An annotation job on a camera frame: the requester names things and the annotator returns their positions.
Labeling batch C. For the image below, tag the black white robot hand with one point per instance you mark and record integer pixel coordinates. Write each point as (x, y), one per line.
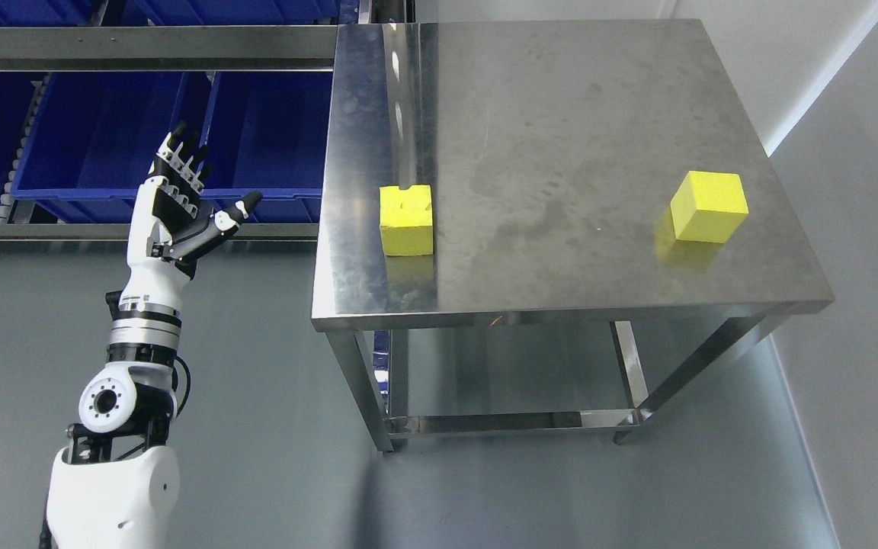
(171, 223)

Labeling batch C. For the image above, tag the yellow foam block notched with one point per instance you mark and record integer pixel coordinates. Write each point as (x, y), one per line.
(406, 221)

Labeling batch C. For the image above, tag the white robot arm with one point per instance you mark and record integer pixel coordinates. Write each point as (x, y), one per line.
(116, 481)

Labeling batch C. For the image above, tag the steel shelf rack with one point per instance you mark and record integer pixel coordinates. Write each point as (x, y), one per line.
(179, 49)

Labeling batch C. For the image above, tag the yellow foam cube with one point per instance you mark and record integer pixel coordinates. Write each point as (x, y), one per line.
(708, 207)

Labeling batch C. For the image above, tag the stainless steel table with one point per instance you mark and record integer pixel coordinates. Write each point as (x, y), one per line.
(553, 150)

